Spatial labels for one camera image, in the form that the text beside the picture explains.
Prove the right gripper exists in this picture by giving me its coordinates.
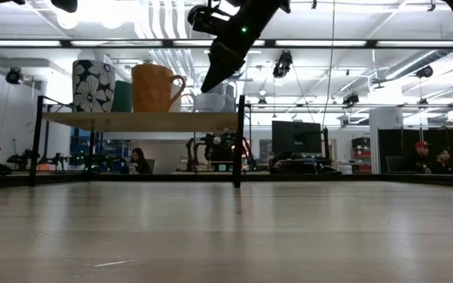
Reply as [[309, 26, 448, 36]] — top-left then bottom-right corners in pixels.
[[200, 0, 291, 94]]

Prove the clear plastic cup with handle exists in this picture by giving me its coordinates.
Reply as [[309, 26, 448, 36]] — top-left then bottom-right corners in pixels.
[[179, 80, 230, 114]]

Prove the orange faceted mug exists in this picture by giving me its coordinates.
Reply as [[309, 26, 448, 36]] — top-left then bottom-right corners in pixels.
[[131, 62, 187, 114]]

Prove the green cup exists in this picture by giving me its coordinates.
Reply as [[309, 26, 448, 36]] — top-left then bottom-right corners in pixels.
[[110, 80, 134, 113]]

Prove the navy white floral mug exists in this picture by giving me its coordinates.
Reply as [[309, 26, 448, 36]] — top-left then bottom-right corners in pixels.
[[72, 59, 116, 114]]

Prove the black ceiling spotlight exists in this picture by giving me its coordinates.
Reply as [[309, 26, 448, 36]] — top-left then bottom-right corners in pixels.
[[342, 92, 360, 107], [272, 50, 293, 79], [414, 64, 435, 79], [5, 66, 24, 86]]

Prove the background robot station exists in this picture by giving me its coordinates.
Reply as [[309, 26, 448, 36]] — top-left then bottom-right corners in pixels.
[[185, 131, 259, 173]]

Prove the black overhead rig bar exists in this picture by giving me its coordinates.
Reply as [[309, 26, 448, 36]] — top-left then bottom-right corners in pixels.
[[0, 38, 453, 50]]

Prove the black computer monitor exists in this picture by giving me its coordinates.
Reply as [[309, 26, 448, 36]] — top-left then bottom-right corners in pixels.
[[271, 120, 323, 155]]

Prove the person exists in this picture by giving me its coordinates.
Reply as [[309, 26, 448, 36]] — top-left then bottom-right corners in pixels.
[[430, 147, 453, 175], [120, 147, 153, 175], [401, 140, 434, 175]]

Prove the white pillar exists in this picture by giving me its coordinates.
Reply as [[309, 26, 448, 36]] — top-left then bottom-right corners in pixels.
[[369, 108, 404, 175]]

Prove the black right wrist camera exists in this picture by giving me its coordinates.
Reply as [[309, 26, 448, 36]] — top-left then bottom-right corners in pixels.
[[186, 3, 231, 35]]

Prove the wooden shelf with black frame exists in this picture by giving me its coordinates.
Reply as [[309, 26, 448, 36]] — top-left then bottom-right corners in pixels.
[[28, 94, 252, 189]]

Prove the black table frame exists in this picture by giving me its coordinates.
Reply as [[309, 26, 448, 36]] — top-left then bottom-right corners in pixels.
[[0, 171, 453, 189]]

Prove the black partition wall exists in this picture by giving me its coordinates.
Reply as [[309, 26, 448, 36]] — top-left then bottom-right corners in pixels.
[[378, 120, 453, 176]]

